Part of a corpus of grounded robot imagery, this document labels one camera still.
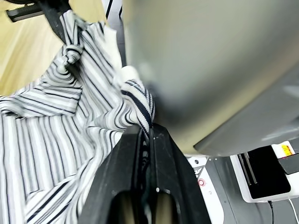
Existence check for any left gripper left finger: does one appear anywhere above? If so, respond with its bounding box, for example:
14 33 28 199
78 125 151 224

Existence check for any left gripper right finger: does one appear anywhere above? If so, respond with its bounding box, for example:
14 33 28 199
148 125 212 224

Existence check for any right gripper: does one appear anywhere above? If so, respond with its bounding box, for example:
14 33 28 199
6 0 72 44

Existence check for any striped white navy T-shirt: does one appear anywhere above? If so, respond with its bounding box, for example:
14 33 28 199
0 0 156 224

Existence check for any white and black box device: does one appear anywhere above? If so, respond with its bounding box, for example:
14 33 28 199
229 139 299 203

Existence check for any robot body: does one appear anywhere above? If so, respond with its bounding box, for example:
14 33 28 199
121 0 299 157

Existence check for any black cable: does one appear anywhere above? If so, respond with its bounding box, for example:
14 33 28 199
267 200 277 224

